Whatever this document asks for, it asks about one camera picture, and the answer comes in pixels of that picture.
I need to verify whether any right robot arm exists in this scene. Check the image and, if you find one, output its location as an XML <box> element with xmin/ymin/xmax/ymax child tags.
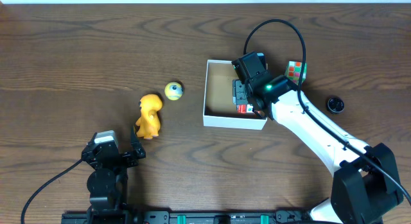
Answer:
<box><xmin>232</xmin><ymin>52</ymin><xmax>410</xmax><ymax>223</ymax></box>

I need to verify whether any black round wheel toy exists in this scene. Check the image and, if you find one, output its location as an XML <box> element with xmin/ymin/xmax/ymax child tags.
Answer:
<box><xmin>326</xmin><ymin>97</ymin><xmax>345</xmax><ymax>114</ymax></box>

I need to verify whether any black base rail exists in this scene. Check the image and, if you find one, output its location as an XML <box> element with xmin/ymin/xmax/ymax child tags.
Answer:
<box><xmin>61</xmin><ymin>211</ymin><xmax>316</xmax><ymax>224</ymax></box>

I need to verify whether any multicoloured puzzle cube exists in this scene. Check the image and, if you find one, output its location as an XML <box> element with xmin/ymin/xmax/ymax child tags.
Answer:
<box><xmin>284</xmin><ymin>61</ymin><xmax>306</xmax><ymax>85</ymax></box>

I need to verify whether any yellow one-eyed ball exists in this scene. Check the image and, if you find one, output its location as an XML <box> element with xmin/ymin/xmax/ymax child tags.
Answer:
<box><xmin>164</xmin><ymin>82</ymin><xmax>184</xmax><ymax>101</ymax></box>

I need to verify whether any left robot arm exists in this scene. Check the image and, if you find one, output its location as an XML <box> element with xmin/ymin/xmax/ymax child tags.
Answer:
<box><xmin>82</xmin><ymin>126</ymin><xmax>146</xmax><ymax>211</ymax></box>

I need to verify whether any white cardboard box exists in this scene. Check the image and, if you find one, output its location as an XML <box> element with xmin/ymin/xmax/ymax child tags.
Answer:
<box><xmin>202</xmin><ymin>60</ymin><xmax>267</xmax><ymax>130</ymax></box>

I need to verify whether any orange dinosaur toy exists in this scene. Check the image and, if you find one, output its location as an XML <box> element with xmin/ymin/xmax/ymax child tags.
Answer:
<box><xmin>136</xmin><ymin>94</ymin><xmax>162</xmax><ymax>139</ymax></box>

